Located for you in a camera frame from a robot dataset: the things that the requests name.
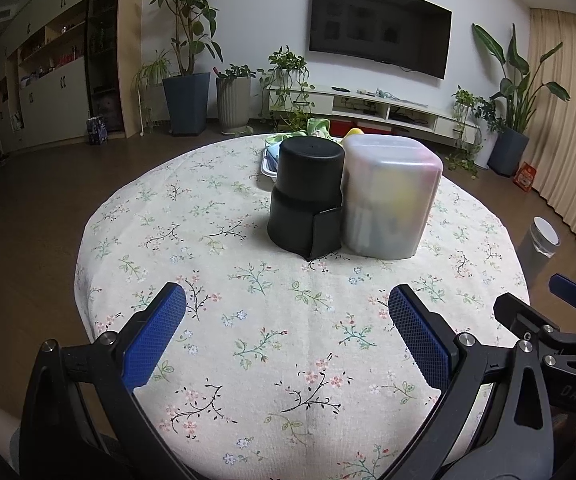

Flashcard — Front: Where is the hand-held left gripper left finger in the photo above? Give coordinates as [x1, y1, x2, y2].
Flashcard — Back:
[18, 282, 189, 480]

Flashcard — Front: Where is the broad-leaf plant in dark pot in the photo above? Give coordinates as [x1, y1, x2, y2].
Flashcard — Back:
[472, 22, 571, 177]

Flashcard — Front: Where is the floral tablecloth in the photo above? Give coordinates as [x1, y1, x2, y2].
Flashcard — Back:
[75, 132, 531, 480]

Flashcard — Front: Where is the wall-mounted black television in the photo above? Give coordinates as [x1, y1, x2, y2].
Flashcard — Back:
[309, 0, 453, 80]

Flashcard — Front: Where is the beige curtain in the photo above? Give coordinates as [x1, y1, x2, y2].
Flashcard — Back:
[525, 7, 576, 261]

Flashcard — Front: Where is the white television cabinet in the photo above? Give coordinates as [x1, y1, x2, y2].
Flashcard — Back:
[266, 83, 483, 146]

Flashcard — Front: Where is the small trailing plant white pot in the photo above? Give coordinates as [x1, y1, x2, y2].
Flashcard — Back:
[445, 87, 498, 178]

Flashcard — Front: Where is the plant in ribbed white pot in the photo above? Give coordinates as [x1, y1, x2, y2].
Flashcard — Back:
[215, 64, 257, 136]

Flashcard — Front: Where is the black plastic container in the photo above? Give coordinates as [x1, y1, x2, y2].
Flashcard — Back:
[267, 137, 345, 262]

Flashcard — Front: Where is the green cloth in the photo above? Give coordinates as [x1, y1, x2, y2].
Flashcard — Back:
[265, 117, 336, 143]

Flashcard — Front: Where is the wooden wall cabinet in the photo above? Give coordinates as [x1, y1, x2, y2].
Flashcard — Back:
[0, 0, 144, 146]

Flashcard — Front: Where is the translucent plastic container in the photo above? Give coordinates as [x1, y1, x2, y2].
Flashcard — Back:
[340, 133, 443, 261]

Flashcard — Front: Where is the dark blue box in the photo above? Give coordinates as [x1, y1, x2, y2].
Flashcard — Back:
[86, 116, 108, 146]

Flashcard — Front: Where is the tall plant in dark pot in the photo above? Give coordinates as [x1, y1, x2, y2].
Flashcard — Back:
[144, 0, 223, 137]

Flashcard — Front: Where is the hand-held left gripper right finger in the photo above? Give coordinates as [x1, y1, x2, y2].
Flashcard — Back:
[389, 284, 556, 480]

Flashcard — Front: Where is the white plastic tray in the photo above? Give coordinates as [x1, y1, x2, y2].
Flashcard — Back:
[260, 132, 293, 179]

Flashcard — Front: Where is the trailing pothos plant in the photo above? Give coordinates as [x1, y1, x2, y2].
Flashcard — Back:
[258, 45, 316, 133]

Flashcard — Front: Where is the grey trash can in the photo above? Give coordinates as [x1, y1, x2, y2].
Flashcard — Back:
[518, 216, 562, 288]

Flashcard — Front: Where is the thin-leaf plant on stand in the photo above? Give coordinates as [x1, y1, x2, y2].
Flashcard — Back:
[132, 50, 173, 138]

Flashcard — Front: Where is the red paper bag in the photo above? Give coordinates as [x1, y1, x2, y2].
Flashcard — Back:
[512, 161, 538, 192]

